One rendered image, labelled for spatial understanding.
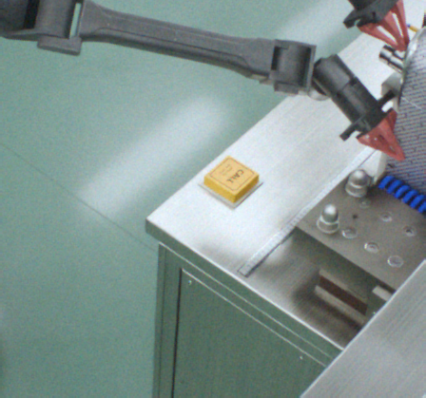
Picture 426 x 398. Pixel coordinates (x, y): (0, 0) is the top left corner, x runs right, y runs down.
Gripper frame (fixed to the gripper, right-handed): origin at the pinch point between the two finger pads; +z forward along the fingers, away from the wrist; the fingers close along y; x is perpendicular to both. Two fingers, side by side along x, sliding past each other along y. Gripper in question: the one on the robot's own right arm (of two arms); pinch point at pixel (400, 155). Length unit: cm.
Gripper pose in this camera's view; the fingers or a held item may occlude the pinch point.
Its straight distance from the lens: 192.9
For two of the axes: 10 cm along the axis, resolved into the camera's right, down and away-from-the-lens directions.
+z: 6.6, 7.5, 0.2
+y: -6.2, 5.6, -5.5
